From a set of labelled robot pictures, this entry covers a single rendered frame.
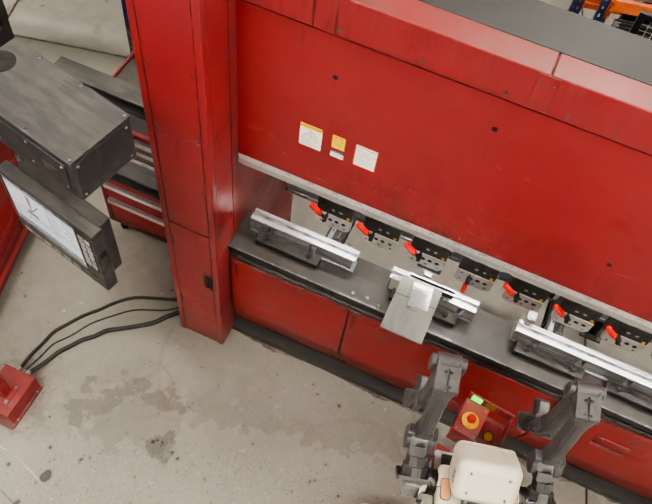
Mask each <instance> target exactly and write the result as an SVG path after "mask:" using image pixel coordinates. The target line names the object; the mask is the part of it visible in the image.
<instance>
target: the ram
mask: <svg viewBox="0 0 652 504"><path fill-rule="evenodd" d="M236 39H237V102H238V153H240V154H243V155H245V156H248V157H250V158H252V159H255V160H257V161H260V162H262V163H265V164H267V165H269V166H272V167H274V168H277V169H279V170H281V171H284V172H286V173H289V174H291V175H294V176H296V177H298V178H301V179H303V180H306V181H308V182H311V183H313V184H315V185H318V186H320V187H323V188H325V189H328V190H330V191H332V192H335V193H337V194H340V195H342V196H345V197H347V198H349V199H352V200H354V201H357V202H359V203H362V204H364V205H366V206H369V207H371V208H374V209H376V210H378V211H381V212H383V213H386V214H388V215H391V216H393V217H395V218H398V219H400V220H403V221H405V222H408V223H410V224H412V225H415V226H417V227H420V228H422V229H425V230H427V231H429V232H432V233H434V234H437V235H439V236H442V237H444V238H446V239H449V240H451V241H454V242H456V243H459V244H461V245H463V246H466V247H468V248H471V249H473V250H475V251H478V252H480V253H483V254H485V255H488V256H490V257H492V258H495V259H497V260H500V261H502V262H505V263H507V264H509V265H512V266H514V267H517V268H519V269H522V270H524V271H526V272H529V273H531V274H534V275H536V276H539V277H541V278H543V279H546V280H548V281H551V282H553V283H555V284H558V285H560V286H563V287H565V288H568V289H570V290H572V291H575V292H577V293H580V294H582V295H585V296H587V297H589V298H592V299H594V300H597V301H599V302H602V303H604V304H606V305H609V306H611V307H614V308H616V309H619V310H621V311H623V312H626V313H628V314H631V315H633V316H636V317H638V318H640V319H643V320H645V321H648V322H650V323H652V155H651V154H649V153H646V152H643V151H641V150H638V149H636V148H633V147H630V146H628V145H625V144H622V143H620V142H617V141H614V140H612V139H609V138H607V137H604V136H601V135H599V134H596V133H593V132H591V131H588V130H586V129H583V128H580V127H578V126H575V125H572V124H570V123H567V122H564V121H562V120H559V119H557V118H554V117H551V116H549V115H546V114H543V113H541V112H538V111H536V110H533V109H530V108H528V107H525V106H522V105H520V104H517V103H514V102H512V101H509V100H507V99H504V98H501V97H499V96H496V95H493V94H491V93H488V92H485V91H483V90H480V89H478V88H475V87H472V86H470V85H467V84H464V83H462V82H459V81H456V80H454V79H451V78H449V77H446V76H443V75H441V74H438V73H435V72H433V71H430V70H428V69H425V68H422V67H420V66H417V65H414V64H412V63H409V62H406V61H404V60H401V59H399V58H396V57H393V56H391V55H388V54H385V53H383V52H380V51H377V50H375V49H372V48H370V47H367V46H364V45H362V44H359V43H356V42H354V41H351V40H349V39H346V38H343V37H341V36H338V35H335V34H333V33H330V32H327V31H325V30H322V29H320V28H317V27H314V26H312V25H309V24H306V23H304V22H301V21H298V20H296V19H293V18H291V17H288V16H285V15H283V14H280V13H277V12H275V11H272V10H270V9H267V8H264V7H262V6H259V5H256V4H254V3H251V2H248V1H246V0H236ZM301 122H304V123H306V124H309V125H311V126H314V127H316V128H319V129H321V130H323V134H322V142H321V150H320V151H318V150H316V149H313V148H311V147H308V146H306V145H303V144H301V143H299V135H300V124H301ZM333 134H334V135H336V136H339V137H341V138H344V139H346V144H345V149H344V152H343V151H340V150H338V149H335V148H333V147H331V144H332V137H333ZM356 144H359V145H361V146H364V147H366V148H369V149H371V150H374V151H376V152H379V155H378V159H377V163H376V167H375V172H374V173H373V172H371V171H368V170H366V169H363V168H361V167H358V166H356V165H354V164H352V163H353V157H354V152H355V147H356ZM331 149H332V150H334V151H337V152H339V153H342V154H344V155H343V160H341V159H338V158H336V157H333V156H331V155H330V150H331ZM238 162H239V163H241V164H244V165H246V166H249V167H251V168H253V169H256V170H258V171H261V172H263V173H266V174H268V175H270V176H273V177H275V178H278V179H280V180H282V181H285V182H287V183H290V184H292V185H295V186H297V187H299V188H302V189H304V190H307V191H309V192H311V193H314V194H316V195H319V196H321V197H323V198H326V199H328V200H331V201H333V202H336V203H338V204H340V205H343V206H345V207H348V208H350V209H352V210H355V211H357V212H360V213H362V214H364V215H367V216H369V217H372V218H374V219H377V220H379V221H381V222H384V223H386V224H389V225H391V226H393V227H396V228H398V229H401V230H403V231H406V232H408V233H410V234H413V235H415V236H418V237H420V238H422V239H425V240H427V241H430V242H432V243H434V244H437V245H439V246H442V247H444V248H447V249H449V250H451V251H454V252H456V253H459V254H461V255H463V256H466V257H468V258H471V259H473V260H475V261H478V262H480V263H483V264H485V265H488V266H490V267H492V268H495V269H497V270H500V271H502V272H504V273H507V274H509V275H512V276H514V277H517V278H519V279H521V280H524V281H526V282H529V283H531V284H533V285H536V286H538V287H541V288H543V289H545V290H548V291H550V292H553V293H555V294H558V295H560V296H562V297H565V298H567V299H570V300H572V301H574V302H577V303H579V304H582V305H584V306H587V307H589V308H591V309H594V310H596V311H599V312H601V313H603V314H606V315H608V316H611V317H613V318H615V319H618V320H620V321H623V322H625V323H628V324H630V325H632V326H635V327H637V328H640V329H642V330H644V331H647V332H649V333H652V329H651V328H649V327H646V326H644V325H641V324H639V323H637V322H634V321H632V320H629V319H627V318H624V317H622V316H620V315H617V314H615V313H612V312H610V311H608V310H605V309H603V308H600V307H598V306H595V305H593V304H591V303H588V302H586V301H583V300H581V299H579V298H576V297H574V296H571V295H569V294H566V293H564V292H562V291H559V290H557V289H554V288H552V287H550V286H547V285H545V284H542V283H540V282H537V281H535V280H533V279H530V278H528V277H525V276H523V275H520V274H518V273H516V272H513V271H511V270H508V269H506V268H504V267H501V266H499V265H496V264H494V263H491V262H489V261H487V260H484V259H482V258H479V257H477V256H475V255H472V254H470V253H467V252H465V251H462V250H460V249H458V248H455V247H453V246H450V245H448V244H446V243H443V242H441V241H438V240H436V239H433V238H431V237H429V236H426V235H424V234H421V233H419V232H416V231H414V230H412V229H409V228H407V227H404V226H402V225H400V224H397V223H395V222H392V221H390V220H387V219H385V218H383V217H380V216H378V215H375V214H373V213H371V212H368V211H366V210H363V209H361V208H358V207H356V206H354V205H351V204H349V203H346V202H344V201H342V200H339V199H337V198H334V197H332V196H329V195H327V194H325V193H322V192H320V191H317V190H315V189H312V188H310V187H308V186H305V185H303V184H300V183H298V182H296V181H293V180H291V179H288V178H286V177H283V176H281V175H279V174H276V173H274V172H271V171H269V170H267V169H264V168H262V167H259V166H257V165H254V164H252V163H250V162H247V161H245V160H242V159H240V158H238Z"/></svg>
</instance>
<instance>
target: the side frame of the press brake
mask: <svg viewBox="0 0 652 504"><path fill-rule="evenodd" d="M125 2H126V8H127V14H128V20H129V25H130V31H131V37H132V43H133V48H134V54H135V60H136V66H137V71H138V77H139V83H140V89H141V94H142V100H143V106H144V112H145V117H146V123H147V129H148V135H149V140H150V146H151V152H152V158H153V163H154V169H155V175H156V181H157V186H158V192H159V198H160V204H161V210H162V215H163V221H164V227H165V233H166V238H167V244H168V250H169V256H170V261H171V267H172V273H173V279H174V284H175V290H176V296H177V302H178V307H179V313H180V319H181V325H182V327H184V328H188V329H190V330H192V331H195V332H197V333H199V334H201V335H203V336H206V337H208V338H210V339H212V340H214V341H217V342H218V343H219V344H221V345H223V343H224V342H225V340H226V338H227V336H228V335H229V333H230V331H231V329H232V328H233V327H232V325H233V323H234V321H235V320H236V318H237V316H238V315H237V313H236V310H235V308H234V306H233V304H232V291H231V265H230V251H228V245H229V243H230V241H231V240H232V238H233V237H234V235H235V233H236V232H237V230H238V228H239V227H240V225H241V224H242V222H243V220H244V219H245V217H246V216H247V214H248V212H249V211H251V212H254V211H255V209H256V208H258V209H261V210H263V211H265V212H268V213H270V214H273V215H275V216H277V217H280V218H282V219H284V220H287V221H289V222H291V211H292V200H293V194H292V193H290V192H288V191H287V190H286V183H287V182H285V181H282V180H280V179H278V178H275V177H273V176H270V175H268V174H266V173H263V172H261V171H258V170H256V169H253V168H251V167H249V166H246V165H244V164H241V163H239V162H238V102H237V39H236V0H125Z"/></svg>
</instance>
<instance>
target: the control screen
mask: <svg viewBox="0 0 652 504"><path fill-rule="evenodd" d="M1 176H2V175H1ZM2 178H3V180H4V183H5V185H6V187H7V189H8V191H9V193H10V195H11V198H12V200H13V202H14V204H15V206H16V208H17V210H18V213H19V215H20V216H22V217H23V218H24V219H26V220H27V221H28V222H29V223H31V224H32V225H33V226H35V227H36V228H37V229H39V230H40V231H41V232H43V233H44V234H45V235H47V236H48V237H49V238H51V239H52V240H53V241H55V242H56V243H57V244H59V245H60V246H61V247H63V248H64V249H65V250H66V251H68V252H69V253H70V254H72V255H73V256H74V257H76V258H77V259H78V260H80V261H81V262H82V263H84V264H85V261H84V259H83V256H82V253H81V251H80V248H79V245H78V242H77V240H76V237H75V234H74V232H73V229H72V227H71V226H70V225H68V224H67V223H66V222H64V221H63V220H61V219H60V218H59V217H57V216H56V215H55V214H53V213H52V212H51V211H49V210H48V209H47V208H45V207H44V206H43V205H41V204H40V203H39V202H37V201H36V200H35V199H33V198H32V197H31V196H29V195H28V194H27V193H25V192H24V191H23V190H21V189H20V188H18V187H17V186H16V185H14V184H13V183H12V182H10V181H9V180H8V179H6V178H5V177H4V176H2ZM28 214H29V215H30V216H31V217H33V218H34V220H35V221H34V220H32V219H31V218H30V217H29V216H28ZM85 265H86V264H85Z"/></svg>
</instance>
